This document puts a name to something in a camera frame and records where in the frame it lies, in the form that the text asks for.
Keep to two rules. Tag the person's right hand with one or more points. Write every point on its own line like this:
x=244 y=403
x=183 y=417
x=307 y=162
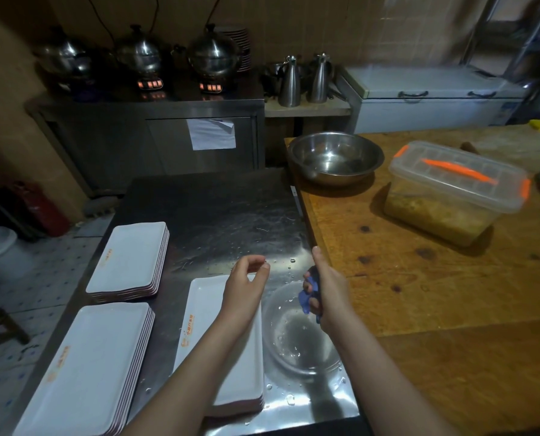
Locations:
x=335 y=299

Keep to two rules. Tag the person's left hand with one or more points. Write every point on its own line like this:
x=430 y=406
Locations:
x=240 y=295

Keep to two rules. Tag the person's right thumb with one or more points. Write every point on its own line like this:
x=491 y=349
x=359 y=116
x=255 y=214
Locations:
x=319 y=263

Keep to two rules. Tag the person's left thumb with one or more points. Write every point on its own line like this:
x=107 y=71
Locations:
x=260 y=276

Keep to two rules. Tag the blue cleaning cloth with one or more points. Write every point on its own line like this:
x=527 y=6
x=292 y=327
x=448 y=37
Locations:
x=302 y=304

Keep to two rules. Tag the person's right forearm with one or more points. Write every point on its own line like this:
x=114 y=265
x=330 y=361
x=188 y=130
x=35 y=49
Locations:
x=378 y=385

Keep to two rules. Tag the person's left forearm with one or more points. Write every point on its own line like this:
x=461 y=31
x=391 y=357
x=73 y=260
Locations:
x=192 y=381

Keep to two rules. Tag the stack of white rectangular plates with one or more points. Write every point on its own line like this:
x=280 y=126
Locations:
x=88 y=372
x=129 y=261
x=201 y=313

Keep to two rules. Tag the clear glass bowl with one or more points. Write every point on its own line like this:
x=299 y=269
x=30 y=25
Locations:
x=297 y=340

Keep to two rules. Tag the stainless steel mixing bowl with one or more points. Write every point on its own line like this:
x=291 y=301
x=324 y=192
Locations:
x=335 y=156

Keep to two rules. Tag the yellow-brown food in container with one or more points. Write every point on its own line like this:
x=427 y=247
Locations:
x=433 y=217

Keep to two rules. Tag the white paper sheet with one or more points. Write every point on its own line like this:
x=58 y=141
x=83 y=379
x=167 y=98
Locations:
x=211 y=133

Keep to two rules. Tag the small wooden side table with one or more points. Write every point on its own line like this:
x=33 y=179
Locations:
x=306 y=111

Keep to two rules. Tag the stainless steel pitcher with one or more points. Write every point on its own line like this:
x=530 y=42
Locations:
x=319 y=81
x=290 y=83

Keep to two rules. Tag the dark metal pot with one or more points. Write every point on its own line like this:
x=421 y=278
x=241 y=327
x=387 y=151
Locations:
x=270 y=79

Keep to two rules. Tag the white chest freezer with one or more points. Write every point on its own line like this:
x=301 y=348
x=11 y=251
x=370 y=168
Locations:
x=433 y=104

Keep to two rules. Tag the stainless steel cabinet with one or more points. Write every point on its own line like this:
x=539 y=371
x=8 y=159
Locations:
x=115 y=140

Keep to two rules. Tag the steel pot with domed lid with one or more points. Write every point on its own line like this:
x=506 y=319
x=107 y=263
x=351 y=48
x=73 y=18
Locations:
x=63 y=56
x=214 y=54
x=138 y=54

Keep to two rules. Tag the stack of round white plates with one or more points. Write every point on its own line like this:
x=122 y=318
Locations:
x=245 y=45

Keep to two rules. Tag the red fire extinguisher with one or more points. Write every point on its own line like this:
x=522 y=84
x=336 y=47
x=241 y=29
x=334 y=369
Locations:
x=38 y=208

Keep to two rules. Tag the white plastic bucket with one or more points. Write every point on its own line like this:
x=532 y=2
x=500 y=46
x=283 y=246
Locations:
x=2 y=254

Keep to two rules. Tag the wooden stool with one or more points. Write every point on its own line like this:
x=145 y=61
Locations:
x=0 y=329

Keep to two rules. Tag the metal shelf rack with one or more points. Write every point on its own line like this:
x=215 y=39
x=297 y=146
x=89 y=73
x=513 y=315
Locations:
x=524 y=49

